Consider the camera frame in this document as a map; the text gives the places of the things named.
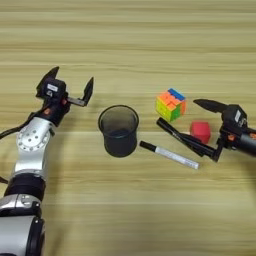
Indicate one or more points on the white marker with black cap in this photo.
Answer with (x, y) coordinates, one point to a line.
(173, 156)

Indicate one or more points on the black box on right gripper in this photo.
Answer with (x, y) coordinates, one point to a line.
(233, 116)

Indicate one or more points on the black marker pen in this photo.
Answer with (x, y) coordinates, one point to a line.
(170, 130)

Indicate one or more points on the red foam cube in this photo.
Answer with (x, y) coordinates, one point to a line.
(200, 132)

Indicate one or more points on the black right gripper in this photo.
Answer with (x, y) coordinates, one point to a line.
(245, 141)

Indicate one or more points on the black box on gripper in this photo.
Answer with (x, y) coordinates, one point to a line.
(53, 88)
(233, 116)

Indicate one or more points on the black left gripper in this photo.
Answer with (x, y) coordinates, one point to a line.
(53, 113)

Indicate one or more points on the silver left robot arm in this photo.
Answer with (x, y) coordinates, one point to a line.
(31, 143)

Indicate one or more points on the multicolour puzzle cube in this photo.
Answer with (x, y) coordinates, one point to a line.
(170, 105)

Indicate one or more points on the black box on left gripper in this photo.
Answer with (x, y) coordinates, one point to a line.
(53, 88)

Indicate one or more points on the black mesh pen cup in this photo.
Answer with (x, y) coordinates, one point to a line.
(119, 146)

